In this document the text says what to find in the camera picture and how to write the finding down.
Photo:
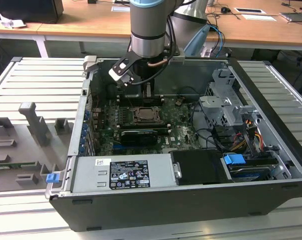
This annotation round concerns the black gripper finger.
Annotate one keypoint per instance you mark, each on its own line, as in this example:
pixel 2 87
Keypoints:
pixel 147 91

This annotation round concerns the silver CPU plate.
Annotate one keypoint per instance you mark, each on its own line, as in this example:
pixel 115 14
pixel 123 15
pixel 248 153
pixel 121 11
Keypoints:
pixel 147 114

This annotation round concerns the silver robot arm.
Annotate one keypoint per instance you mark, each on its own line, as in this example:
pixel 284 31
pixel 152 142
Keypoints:
pixel 147 25

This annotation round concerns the black CPU socket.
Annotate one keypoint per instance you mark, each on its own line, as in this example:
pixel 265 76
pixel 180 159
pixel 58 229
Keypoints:
pixel 133 116

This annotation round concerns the black RAM stick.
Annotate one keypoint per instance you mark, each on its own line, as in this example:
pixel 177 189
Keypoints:
pixel 133 100
pixel 143 125

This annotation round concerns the black graphics card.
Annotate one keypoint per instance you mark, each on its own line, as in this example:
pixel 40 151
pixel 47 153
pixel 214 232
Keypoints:
pixel 138 137

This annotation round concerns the green motherboard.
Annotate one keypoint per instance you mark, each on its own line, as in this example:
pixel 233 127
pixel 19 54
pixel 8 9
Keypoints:
pixel 183 130

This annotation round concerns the grey case latch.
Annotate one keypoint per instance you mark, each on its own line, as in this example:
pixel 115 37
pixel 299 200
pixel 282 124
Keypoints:
pixel 90 62

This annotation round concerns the pale blue teach pendant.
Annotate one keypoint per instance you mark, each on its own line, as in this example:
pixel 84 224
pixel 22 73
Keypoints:
pixel 198 41

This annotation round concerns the small white adapter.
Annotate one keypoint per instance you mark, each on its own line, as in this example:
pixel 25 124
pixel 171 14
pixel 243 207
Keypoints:
pixel 206 52

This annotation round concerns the metal drive cage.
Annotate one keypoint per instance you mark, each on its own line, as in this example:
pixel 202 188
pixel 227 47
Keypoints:
pixel 216 107

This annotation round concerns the wooden desk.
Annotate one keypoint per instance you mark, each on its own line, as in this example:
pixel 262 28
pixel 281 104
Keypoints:
pixel 90 22

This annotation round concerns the black plastic shroud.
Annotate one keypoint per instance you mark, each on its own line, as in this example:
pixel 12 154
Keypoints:
pixel 198 167

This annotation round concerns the grey power supply unit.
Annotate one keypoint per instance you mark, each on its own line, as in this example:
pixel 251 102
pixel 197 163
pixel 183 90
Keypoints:
pixel 90 175

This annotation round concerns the black computer mouse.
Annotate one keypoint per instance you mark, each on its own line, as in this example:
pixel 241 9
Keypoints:
pixel 225 10

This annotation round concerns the blue disk carrier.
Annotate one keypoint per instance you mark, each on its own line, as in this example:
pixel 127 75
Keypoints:
pixel 233 159

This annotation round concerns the black open PC case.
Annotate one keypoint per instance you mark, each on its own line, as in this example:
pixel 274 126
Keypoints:
pixel 165 207

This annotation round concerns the white paper sheet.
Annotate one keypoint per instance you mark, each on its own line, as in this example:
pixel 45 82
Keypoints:
pixel 259 17

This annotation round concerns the blue plastic latch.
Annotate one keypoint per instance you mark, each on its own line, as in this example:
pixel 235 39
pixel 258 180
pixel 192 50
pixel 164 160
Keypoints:
pixel 52 178

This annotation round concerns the black computer box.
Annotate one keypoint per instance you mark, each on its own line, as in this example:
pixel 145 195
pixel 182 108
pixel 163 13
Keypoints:
pixel 28 10

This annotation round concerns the grey parts rack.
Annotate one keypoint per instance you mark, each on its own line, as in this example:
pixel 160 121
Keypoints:
pixel 20 145

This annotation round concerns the crumpled white paper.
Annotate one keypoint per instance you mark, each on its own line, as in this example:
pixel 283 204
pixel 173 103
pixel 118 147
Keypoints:
pixel 9 23

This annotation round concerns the green RAM stick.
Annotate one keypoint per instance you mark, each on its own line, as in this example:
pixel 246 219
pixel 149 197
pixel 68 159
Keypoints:
pixel 13 165

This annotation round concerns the grey laptop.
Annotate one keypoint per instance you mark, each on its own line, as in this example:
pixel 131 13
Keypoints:
pixel 297 17

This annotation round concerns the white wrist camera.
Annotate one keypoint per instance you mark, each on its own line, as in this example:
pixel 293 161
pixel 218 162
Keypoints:
pixel 117 73

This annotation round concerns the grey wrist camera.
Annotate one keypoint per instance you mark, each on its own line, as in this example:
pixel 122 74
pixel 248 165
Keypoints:
pixel 178 57

